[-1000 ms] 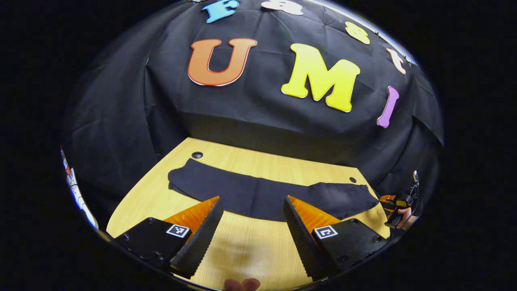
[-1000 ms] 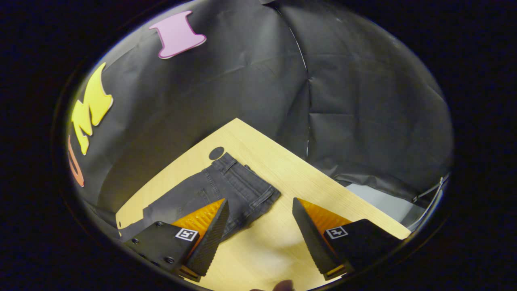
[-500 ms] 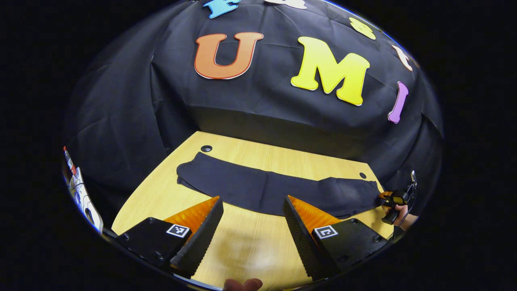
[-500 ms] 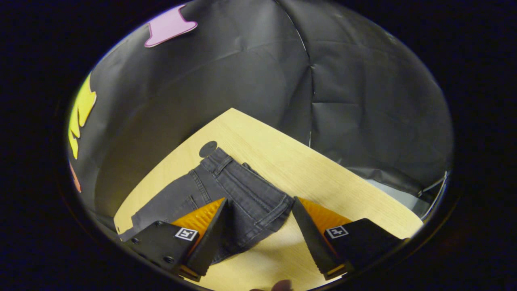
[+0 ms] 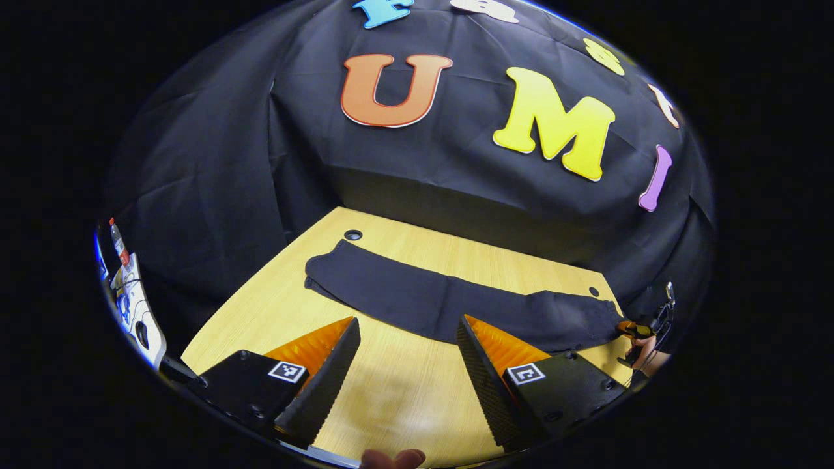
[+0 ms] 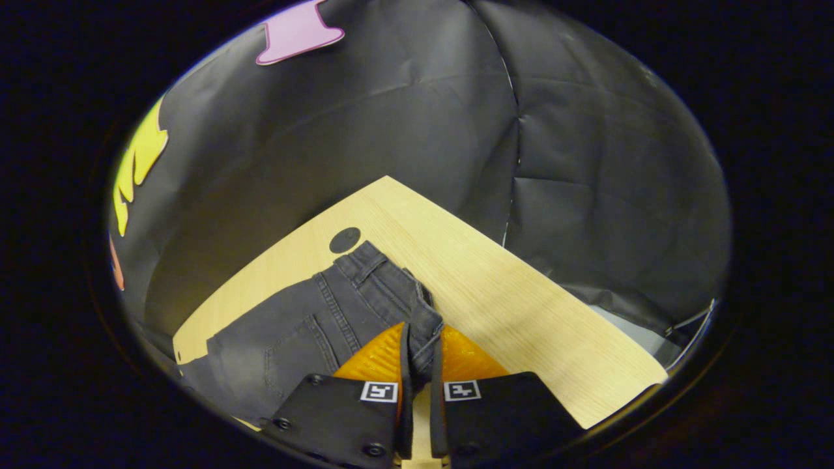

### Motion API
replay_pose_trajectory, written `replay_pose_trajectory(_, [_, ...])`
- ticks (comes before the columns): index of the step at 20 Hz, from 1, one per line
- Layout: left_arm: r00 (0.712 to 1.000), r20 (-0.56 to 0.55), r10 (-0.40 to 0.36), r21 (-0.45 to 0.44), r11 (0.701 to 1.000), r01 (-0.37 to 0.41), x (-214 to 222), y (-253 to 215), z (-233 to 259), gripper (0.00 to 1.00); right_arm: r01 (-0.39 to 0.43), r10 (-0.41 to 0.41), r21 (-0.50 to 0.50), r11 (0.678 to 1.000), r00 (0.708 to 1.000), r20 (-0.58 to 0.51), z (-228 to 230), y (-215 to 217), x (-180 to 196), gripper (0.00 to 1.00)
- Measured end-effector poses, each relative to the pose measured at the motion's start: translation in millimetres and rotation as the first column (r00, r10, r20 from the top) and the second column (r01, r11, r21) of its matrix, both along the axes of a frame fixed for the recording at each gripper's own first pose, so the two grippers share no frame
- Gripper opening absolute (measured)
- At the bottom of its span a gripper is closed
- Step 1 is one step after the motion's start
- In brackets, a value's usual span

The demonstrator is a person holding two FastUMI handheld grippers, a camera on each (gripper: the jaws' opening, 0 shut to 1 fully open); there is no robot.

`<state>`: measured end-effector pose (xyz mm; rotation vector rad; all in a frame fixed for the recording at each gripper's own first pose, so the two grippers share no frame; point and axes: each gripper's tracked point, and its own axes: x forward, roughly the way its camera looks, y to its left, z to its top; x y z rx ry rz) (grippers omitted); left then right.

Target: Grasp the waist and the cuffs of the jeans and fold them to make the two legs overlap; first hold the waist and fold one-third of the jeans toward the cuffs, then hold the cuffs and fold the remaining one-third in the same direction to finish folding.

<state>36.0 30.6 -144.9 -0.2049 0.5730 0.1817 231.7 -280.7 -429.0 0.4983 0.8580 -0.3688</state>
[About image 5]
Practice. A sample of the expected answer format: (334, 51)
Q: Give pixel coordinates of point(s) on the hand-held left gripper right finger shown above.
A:
(485, 384)

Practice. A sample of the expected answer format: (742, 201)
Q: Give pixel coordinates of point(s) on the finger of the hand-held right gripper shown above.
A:
(635, 329)

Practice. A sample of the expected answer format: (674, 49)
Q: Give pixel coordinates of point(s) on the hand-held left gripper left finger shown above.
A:
(326, 384)

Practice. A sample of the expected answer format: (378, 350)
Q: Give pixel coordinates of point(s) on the black jeans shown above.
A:
(423, 299)

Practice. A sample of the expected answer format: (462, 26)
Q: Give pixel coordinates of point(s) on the black backdrop cloth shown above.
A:
(228, 163)

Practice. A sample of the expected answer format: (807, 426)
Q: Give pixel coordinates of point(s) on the clear bottle with red cap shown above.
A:
(118, 244)

